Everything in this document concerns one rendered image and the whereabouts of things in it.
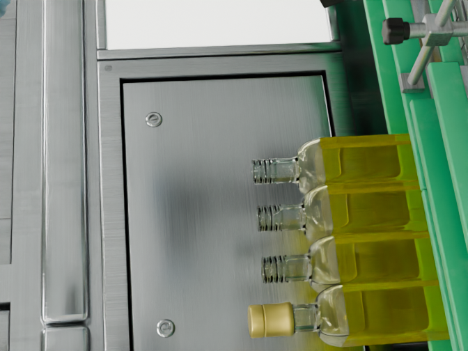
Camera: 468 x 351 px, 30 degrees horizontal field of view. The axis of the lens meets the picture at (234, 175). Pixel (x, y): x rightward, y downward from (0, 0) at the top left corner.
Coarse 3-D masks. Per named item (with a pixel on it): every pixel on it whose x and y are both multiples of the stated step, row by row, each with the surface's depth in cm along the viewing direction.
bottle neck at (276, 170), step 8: (256, 160) 98; (264, 160) 98; (272, 160) 98; (280, 160) 98; (288, 160) 98; (256, 168) 97; (264, 168) 97; (272, 168) 97; (280, 168) 97; (288, 168) 97; (256, 176) 97; (264, 176) 97; (272, 176) 97; (280, 176) 97; (288, 176) 98; (256, 184) 98
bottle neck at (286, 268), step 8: (264, 256) 94; (272, 256) 94; (280, 256) 93; (288, 256) 93; (296, 256) 93; (304, 256) 93; (264, 264) 92; (272, 264) 92; (280, 264) 93; (288, 264) 93; (296, 264) 93; (304, 264) 93; (264, 272) 92; (272, 272) 92; (280, 272) 92; (288, 272) 92; (296, 272) 93; (304, 272) 93; (264, 280) 93; (272, 280) 93; (280, 280) 93; (288, 280) 93; (296, 280) 93; (304, 280) 94
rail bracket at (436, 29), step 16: (448, 0) 85; (432, 16) 89; (448, 16) 87; (384, 32) 90; (400, 32) 88; (416, 32) 89; (432, 32) 88; (448, 32) 89; (464, 32) 90; (432, 48) 92; (416, 64) 96; (400, 80) 99; (416, 80) 98
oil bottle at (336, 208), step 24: (312, 192) 95; (336, 192) 95; (360, 192) 95; (384, 192) 95; (408, 192) 95; (312, 216) 94; (336, 216) 93; (360, 216) 94; (384, 216) 94; (408, 216) 94; (312, 240) 96
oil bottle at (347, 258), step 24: (336, 240) 93; (360, 240) 93; (384, 240) 93; (408, 240) 93; (312, 264) 92; (336, 264) 92; (360, 264) 92; (384, 264) 92; (408, 264) 92; (432, 264) 92
